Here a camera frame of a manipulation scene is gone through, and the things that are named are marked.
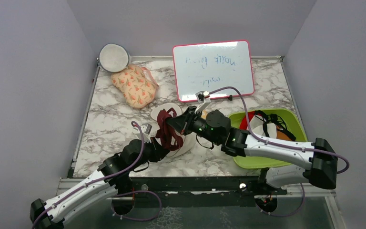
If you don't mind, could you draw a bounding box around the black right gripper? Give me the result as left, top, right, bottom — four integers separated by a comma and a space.
166, 106, 221, 146

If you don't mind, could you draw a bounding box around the dark bra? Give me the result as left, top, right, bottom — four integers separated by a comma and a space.
155, 108, 183, 151

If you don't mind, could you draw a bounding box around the small orange spiral notebook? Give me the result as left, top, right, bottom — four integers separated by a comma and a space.
201, 110, 208, 119

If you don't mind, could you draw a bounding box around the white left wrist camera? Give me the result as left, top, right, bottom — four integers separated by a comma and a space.
139, 123, 152, 135

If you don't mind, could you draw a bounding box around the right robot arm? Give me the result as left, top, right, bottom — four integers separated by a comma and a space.
165, 106, 338, 194

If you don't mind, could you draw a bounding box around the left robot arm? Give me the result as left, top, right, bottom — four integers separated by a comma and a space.
30, 137, 170, 229

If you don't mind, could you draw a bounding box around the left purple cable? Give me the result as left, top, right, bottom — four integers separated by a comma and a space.
31, 121, 146, 229

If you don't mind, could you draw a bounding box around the grey rimmed mesh laundry bag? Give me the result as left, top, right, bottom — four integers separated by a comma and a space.
98, 43, 131, 73

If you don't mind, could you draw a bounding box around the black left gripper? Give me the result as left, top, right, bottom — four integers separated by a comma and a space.
129, 136, 170, 171

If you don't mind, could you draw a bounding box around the peach floral bra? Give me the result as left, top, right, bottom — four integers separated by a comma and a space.
111, 64, 159, 109

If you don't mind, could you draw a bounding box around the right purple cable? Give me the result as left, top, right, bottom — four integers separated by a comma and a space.
209, 86, 350, 175

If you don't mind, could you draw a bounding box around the pink framed whiteboard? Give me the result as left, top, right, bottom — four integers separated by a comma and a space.
173, 40, 255, 102

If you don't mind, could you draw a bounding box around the black mounting rail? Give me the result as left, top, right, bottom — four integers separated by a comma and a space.
66, 175, 288, 208

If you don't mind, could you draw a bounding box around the green plastic tray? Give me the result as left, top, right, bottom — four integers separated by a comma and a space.
228, 108, 307, 169

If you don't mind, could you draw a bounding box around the purple cable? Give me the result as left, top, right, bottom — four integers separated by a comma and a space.
31, 121, 146, 229
209, 86, 350, 175

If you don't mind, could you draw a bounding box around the white bra with black straps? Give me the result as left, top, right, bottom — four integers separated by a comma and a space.
249, 115, 285, 139

